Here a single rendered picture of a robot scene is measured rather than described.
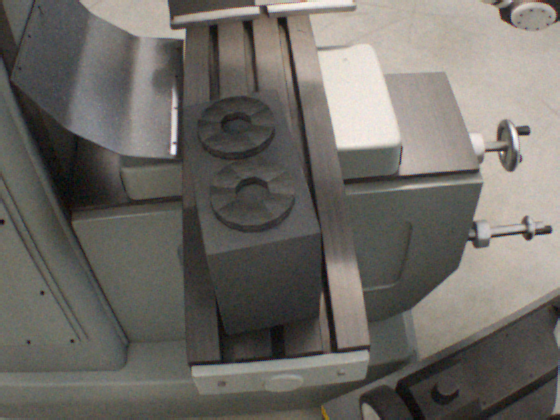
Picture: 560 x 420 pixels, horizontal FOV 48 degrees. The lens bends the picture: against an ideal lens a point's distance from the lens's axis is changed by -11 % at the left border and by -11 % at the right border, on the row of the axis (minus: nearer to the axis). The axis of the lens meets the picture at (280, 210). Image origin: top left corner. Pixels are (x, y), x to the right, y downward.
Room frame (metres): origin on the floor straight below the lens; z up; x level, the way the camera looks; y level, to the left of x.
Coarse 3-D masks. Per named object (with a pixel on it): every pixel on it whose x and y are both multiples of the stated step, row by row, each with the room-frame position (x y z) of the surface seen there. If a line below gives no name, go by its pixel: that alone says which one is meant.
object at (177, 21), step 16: (176, 0) 1.02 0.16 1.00; (192, 0) 1.03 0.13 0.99; (208, 0) 1.03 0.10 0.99; (224, 0) 1.03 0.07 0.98; (240, 0) 1.03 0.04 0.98; (256, 0) 1.03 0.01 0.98; (272, 0) 1.03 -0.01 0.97; (288, 0) 1.03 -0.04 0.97; (304, 0) 1.04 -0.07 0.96; (320, 0) 1.04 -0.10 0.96; (336, 0) 1.04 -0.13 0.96; (352, 0) 1.04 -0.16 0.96; (176, 16) 1.02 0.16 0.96; (192, 16) 1.02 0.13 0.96; (208, 16) 1.02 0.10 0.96; (224, 16) 1.02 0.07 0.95; (240, 16) 1.01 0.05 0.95; (256, 16) 1.02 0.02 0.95; (272, 16) 1.02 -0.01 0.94
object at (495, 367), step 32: (544, 320) 0.53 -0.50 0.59; (480, 352) 0.48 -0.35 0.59; (512, 352) 0.47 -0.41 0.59; (544, 352) 0.46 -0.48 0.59; (416, 384) 0.43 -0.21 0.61; (448, 384) 0.41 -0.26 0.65; (480, 384) 0.42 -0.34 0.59; (512, 384) 0.41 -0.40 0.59; (544, 384) 0.40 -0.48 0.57; (416, 416) 0.38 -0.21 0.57; (448, 416) 0.36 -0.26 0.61; (480, 416) 0.36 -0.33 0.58; (512, 416) 0.35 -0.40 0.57; (544, 416) 0.33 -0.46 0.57
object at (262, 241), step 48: (240, 96) 0.60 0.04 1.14; (192, 144) 0.54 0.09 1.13; (240, 144) 0.53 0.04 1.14; (288, 144) 0.53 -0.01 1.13; (240, 192) 0.47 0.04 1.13; (288, 192) 0.45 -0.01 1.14; (240, 240) 0.41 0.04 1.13; (288, 240) 0.41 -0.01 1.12; (240, 288) 0.40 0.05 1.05; (288, 288) 0.41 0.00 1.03
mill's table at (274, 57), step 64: (192, 64) 0.90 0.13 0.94; (256, 64) 0.89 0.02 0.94; (320, 128) 0.73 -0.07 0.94; (192, 192) 0.62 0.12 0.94; (320, 192) 0.61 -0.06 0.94; (192, 256) 0.52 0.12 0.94; (192, 320) 0.42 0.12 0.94; (320, 320) 0.42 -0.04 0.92; (256, 384) 0.34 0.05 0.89; (320, 384) 0.35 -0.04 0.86
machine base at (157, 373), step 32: (384, 320) 0.77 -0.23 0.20; (128, 352) 0.73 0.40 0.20; (160, 352) 0.73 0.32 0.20; (384, 352) 0.69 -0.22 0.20; (416, 352) 0.68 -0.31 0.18; (0, 384) 0.63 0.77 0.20; (32, 384) 0.63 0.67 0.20; (64, 384) 0.64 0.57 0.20; (96, 384) 0.64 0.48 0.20; (128, 384) 0.64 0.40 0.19; (160, 384) 0.64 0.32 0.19; (192, 384) 0.64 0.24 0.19; (352, 384) 0.63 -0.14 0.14; (0, 416) 0.59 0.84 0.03; (32, 416) 0.60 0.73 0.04; (64, 416) 0.60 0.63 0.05; (96, 416) 0.60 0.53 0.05; (128, 416) 0.60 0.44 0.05; (160, 416) 0.61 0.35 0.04; (192, 416) 0.61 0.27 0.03
